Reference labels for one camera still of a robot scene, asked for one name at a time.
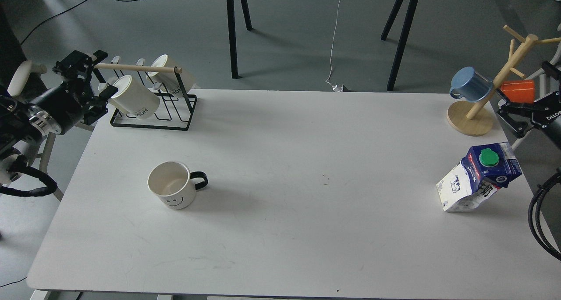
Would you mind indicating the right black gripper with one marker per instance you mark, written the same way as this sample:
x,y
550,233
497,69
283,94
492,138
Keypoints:
x,y
547,118

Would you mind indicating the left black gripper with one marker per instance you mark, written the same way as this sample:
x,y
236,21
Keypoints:
x,y
60,108

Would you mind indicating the blue white milk carton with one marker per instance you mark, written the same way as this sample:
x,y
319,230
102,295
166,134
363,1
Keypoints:
x,y
483,171

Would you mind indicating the white smiley mug black handle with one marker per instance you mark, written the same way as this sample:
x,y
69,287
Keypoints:
x,y
175,184

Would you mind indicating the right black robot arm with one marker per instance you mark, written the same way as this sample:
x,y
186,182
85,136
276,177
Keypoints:
x,y
534,216

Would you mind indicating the orange mug on tree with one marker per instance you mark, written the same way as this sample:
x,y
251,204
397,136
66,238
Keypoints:
x,y
519,91

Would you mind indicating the white mug front on rack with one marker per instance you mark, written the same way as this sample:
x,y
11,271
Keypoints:
x,y
134,99

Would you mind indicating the white mug on rack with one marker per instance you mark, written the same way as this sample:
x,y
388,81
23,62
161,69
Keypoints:
x,y
134,99
169,79

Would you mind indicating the blue mug on tree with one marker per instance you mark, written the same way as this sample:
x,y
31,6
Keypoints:
x,y
469,84

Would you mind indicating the wooden mug tree stand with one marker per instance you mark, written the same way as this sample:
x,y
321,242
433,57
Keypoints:
x,y
472,119

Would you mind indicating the white grey chair left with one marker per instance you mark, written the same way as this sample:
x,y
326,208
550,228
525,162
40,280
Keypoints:
x,y
26,98

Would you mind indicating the white mug rear on rack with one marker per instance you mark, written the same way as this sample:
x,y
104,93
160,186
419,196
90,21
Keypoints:
x,y
169,79

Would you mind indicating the black table legs right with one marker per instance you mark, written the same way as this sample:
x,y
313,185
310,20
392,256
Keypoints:
x,y
403,37

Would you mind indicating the black wire mug rack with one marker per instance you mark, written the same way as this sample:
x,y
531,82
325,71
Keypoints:
x,y
174,113

